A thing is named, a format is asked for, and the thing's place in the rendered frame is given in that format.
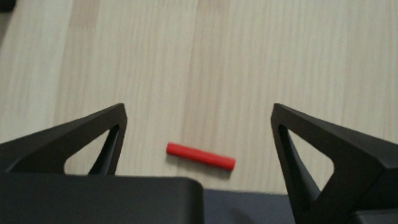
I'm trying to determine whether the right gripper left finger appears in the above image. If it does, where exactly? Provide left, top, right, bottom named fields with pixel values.
left=0, top=103, right=128, bottom=175

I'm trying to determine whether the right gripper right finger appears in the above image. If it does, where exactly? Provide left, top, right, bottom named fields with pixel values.
left=270, top=103, right=398, bottom=224

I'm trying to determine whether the red cylindrical peg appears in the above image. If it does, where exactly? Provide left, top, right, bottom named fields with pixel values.
left=166, top=141, right=236, bottom=170

